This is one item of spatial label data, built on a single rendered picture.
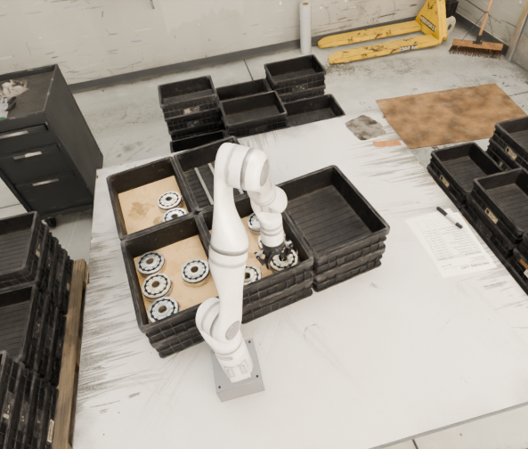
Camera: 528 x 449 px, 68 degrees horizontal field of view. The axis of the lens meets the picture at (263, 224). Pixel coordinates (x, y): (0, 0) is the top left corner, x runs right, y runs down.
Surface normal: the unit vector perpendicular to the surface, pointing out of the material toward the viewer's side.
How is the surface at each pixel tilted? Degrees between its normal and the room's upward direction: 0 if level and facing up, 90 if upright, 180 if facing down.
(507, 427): 0
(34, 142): 90
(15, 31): 90
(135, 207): 0
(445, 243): 0
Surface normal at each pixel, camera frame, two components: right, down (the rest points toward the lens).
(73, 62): 0.23, 0.71
